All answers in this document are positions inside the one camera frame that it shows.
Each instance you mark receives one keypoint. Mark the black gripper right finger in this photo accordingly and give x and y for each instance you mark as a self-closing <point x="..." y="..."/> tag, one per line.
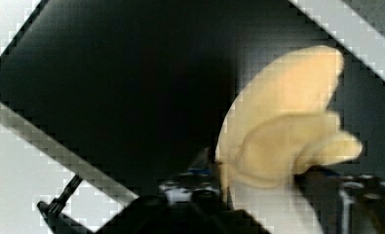
<point x="344" y="204"/>

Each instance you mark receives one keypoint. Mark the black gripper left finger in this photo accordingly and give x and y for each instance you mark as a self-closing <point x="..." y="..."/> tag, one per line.
<point x="187" y="203"/>

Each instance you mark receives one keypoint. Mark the yellow plush peeled banana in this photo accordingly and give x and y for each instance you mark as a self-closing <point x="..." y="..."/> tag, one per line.
<point x="279" y="125"/>

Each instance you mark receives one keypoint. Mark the black silver toaster oven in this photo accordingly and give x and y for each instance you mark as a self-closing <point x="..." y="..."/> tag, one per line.
<point x="126" y="93"/>

